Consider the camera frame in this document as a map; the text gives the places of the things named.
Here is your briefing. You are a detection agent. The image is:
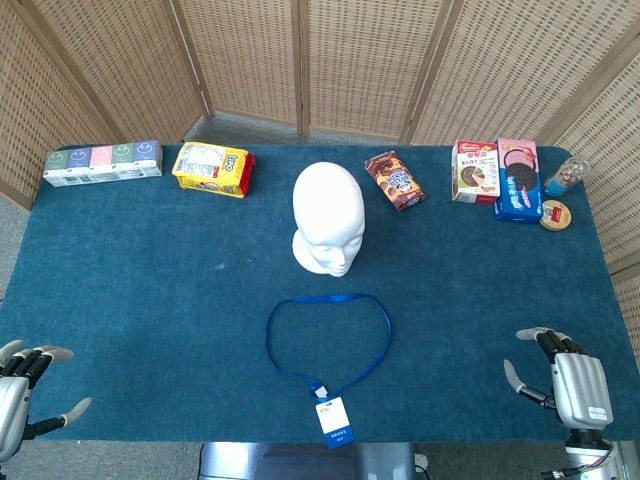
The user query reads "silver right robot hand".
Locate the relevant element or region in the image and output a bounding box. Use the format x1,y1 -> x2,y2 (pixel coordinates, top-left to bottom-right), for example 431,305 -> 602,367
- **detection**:
502,327 -> 615,431

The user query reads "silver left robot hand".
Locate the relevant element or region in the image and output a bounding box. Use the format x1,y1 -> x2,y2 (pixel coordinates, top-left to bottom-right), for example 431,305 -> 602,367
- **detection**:
0,339 -> 94,464

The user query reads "blue lanyard with white badge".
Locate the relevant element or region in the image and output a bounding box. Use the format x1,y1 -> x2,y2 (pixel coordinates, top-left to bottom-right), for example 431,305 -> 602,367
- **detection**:
265,292 -> 393,450

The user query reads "white foam mannequin head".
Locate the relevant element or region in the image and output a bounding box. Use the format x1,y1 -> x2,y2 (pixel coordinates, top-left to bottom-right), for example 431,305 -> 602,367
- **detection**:
291,160 -> 366,279

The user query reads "round wooden red lid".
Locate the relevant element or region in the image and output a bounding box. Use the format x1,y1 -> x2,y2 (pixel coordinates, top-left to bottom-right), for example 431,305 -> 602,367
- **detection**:
538,199 -> 574,233

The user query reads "blue table cloth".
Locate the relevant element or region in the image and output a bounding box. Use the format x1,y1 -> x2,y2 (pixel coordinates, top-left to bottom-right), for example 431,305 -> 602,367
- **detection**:
0,143 -> 631,445

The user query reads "clear plastic cup blue base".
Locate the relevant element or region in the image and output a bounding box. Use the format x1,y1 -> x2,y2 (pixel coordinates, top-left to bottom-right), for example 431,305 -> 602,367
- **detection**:
542,156 -> 591,198

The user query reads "pink blue Oreo box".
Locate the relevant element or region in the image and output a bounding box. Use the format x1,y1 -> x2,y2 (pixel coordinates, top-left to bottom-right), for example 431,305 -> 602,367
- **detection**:
493,137 -> 544,224

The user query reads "red white Nestle box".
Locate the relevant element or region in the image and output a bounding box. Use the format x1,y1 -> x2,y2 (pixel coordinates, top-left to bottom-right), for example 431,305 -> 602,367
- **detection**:
451,139 -> 501,205

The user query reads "multicolour tissue multipack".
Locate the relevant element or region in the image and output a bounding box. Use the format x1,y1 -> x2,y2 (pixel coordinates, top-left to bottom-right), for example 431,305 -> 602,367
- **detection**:
42,140 -> 164,188

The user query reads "brown chocolate cookie pack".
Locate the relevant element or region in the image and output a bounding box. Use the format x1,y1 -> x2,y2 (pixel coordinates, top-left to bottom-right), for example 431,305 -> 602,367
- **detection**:
364,151 -> 428,213

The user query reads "grey robot torso base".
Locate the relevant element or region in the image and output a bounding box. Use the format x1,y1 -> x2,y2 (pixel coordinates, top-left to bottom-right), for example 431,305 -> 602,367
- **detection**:
198,441 -> 419,480

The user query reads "yellow Lipo biscuit bag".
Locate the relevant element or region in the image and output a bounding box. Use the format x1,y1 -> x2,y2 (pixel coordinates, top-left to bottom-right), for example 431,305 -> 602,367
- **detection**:
171,141 -> 256,200

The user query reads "bamboo folding screen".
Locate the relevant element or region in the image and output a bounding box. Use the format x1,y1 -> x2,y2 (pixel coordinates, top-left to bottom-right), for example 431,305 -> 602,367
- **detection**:
0,0 -> 640,351

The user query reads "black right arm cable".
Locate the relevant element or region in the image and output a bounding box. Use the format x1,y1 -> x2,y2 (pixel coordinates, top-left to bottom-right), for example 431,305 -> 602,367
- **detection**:
539,463 -> 599,479

